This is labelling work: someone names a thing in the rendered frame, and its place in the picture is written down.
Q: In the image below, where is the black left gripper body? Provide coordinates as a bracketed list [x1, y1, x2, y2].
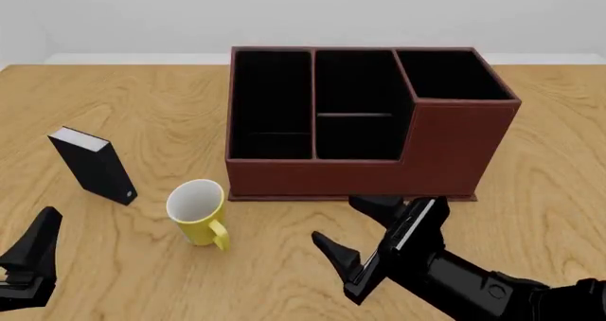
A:
[0, 266, 57, 313]

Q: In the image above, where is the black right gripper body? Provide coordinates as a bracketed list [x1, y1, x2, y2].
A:
[342, 195, 451, 307]

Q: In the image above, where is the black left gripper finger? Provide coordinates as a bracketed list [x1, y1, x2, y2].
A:
[0, 205, 63, 276]

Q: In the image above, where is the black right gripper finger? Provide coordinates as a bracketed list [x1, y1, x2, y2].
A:
[348, 194, 407, 229]
[311, 230, 365, 284]

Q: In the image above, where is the red-brown desk caddy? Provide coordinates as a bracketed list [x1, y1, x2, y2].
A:
[224, 45, 523, 203]

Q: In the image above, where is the yellow and white mug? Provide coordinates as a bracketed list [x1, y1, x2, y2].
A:
[165, 179, 231, 253]

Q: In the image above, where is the black book with white pages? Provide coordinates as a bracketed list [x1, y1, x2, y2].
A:
[46, 125, 139, 207]

